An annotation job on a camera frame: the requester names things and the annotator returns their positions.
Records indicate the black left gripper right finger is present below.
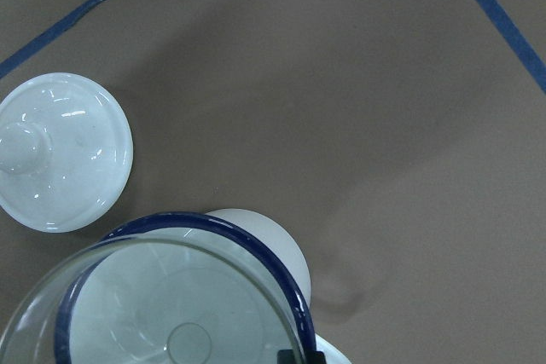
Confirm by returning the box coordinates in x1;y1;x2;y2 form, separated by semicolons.
307;350;327;364

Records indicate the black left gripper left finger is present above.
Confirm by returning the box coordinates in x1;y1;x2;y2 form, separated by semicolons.
276;350;297;364

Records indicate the white cup blue rim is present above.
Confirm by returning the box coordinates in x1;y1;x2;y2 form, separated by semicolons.
54;208;355;364

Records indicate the blue tape strip crosswise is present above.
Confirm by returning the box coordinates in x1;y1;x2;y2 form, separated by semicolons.
474;0;545;93

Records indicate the blue tape strip lengthwise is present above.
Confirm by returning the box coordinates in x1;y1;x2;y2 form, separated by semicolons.
1;0;107;78

